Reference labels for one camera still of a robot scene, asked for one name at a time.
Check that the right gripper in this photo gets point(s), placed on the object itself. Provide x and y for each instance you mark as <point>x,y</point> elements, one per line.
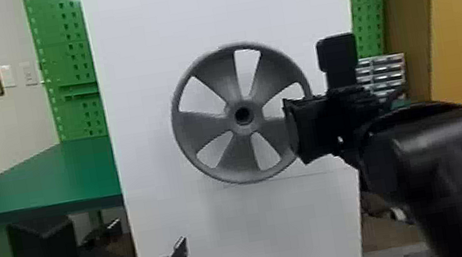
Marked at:
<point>351,110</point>

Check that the grey wheel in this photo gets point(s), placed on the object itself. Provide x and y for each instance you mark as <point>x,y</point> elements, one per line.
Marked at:
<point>216,72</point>

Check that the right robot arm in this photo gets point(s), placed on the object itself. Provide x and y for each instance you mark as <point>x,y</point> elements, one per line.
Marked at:
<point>439,152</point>

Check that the white drawer cabinet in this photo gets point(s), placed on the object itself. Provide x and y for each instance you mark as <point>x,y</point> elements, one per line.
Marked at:
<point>382,73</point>

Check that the white panel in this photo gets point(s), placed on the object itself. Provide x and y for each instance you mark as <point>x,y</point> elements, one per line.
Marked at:
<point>137,33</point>

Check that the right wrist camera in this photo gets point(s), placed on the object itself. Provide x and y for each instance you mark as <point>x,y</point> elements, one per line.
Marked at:
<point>337,57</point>

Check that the white wall switch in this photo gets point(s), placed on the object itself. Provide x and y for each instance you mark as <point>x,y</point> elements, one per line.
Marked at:
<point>29,73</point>
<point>7,76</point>

